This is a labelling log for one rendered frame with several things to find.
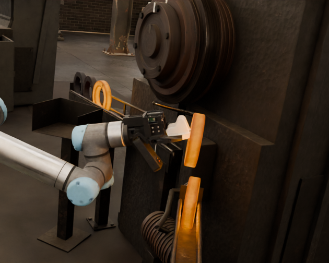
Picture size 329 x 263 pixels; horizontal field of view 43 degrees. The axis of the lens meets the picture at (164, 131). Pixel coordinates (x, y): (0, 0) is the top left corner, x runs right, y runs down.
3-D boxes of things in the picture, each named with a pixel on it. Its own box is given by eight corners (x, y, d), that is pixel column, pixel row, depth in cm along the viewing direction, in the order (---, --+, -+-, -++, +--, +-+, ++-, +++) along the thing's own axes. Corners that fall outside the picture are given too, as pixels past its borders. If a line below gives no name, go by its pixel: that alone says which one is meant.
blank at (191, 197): (192, 231, 130) (181, 229, 130) (200, 183, 134) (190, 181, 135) (191, 227, 115) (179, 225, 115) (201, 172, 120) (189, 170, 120)
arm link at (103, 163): (82, 196, 120) (75, 161, 117) (93, 180, 130) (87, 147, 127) (108, 195, 118) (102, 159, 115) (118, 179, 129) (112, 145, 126)
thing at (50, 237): (54, 219, 236) (60, 97, 213) (93, 235, 226) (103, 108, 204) (28, 236, 218) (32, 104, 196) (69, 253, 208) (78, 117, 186)
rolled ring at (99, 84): (91, 81, 237) (96, 81, 239) (93, 114, 239) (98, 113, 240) (105, 79, 222) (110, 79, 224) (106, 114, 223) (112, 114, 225)
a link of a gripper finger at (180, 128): (197, 118, 114) (164, 121, 115) (199, 138, 115) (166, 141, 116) (197, 115, 117) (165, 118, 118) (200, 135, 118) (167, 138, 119)
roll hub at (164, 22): (141, 70, 172) (148, 0, 163) (175, 87, 150) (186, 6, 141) (128, 70, 169) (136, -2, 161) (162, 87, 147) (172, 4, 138)
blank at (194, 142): (204, 110, 125) (194, 108, 125) (206, 119, 110) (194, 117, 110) (195, 159, 128) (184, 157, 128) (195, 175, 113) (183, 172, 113)
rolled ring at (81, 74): (83, 72, 251) (88, 73, 253) (73, 69, 267) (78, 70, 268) (82, 103, 255) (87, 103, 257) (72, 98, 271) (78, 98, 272)
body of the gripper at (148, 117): (163, 116, 114) (120, 120, 115) (167, 145, 116) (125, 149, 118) (165, 109, 121) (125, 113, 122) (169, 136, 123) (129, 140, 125)
